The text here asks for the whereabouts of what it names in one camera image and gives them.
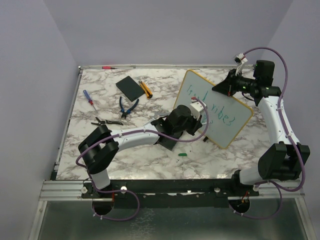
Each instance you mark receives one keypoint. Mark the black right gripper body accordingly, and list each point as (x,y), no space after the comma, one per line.
(237,83)

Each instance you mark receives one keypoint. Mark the black front mounting rail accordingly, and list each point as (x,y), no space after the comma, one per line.
(183,193)

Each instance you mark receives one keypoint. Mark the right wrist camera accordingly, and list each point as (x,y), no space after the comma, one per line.
(241,61)

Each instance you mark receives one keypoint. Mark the small dark grey foam block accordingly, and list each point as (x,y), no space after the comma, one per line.
(130,88)

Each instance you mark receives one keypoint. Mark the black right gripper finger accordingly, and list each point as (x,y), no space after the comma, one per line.
(223,85)
(224,92)

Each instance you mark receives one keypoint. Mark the yellow black utility knife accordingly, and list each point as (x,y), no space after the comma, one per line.
(147,91)

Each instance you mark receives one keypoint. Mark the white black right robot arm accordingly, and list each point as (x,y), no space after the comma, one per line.
(286,156)

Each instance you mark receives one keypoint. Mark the large dark grey foam block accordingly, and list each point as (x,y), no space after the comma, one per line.
(167,143)

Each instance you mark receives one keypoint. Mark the red marker on rail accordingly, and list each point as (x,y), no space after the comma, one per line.
(108,68)

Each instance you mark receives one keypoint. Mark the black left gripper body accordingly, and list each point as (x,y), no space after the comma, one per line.
(191,123)

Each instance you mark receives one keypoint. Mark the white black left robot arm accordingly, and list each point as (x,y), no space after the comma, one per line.
(101,146)

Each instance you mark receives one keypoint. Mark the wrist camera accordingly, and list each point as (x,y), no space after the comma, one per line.
(197,107)
(241,61)

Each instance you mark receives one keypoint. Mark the silver open-end wrench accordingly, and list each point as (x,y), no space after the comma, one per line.
(157,114)

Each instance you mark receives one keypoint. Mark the blue red screwdriver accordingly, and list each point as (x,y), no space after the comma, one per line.
(89,99)

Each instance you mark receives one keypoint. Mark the blue handled pliers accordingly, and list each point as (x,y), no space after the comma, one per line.
(126,111)

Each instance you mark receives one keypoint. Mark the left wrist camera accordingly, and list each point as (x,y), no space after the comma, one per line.
(197,107)

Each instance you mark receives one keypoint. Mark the yellow framed whiteboard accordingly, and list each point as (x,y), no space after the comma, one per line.
(227,115)

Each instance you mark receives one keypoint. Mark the white grey rectangular eraser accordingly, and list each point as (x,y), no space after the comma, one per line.
(150,121)

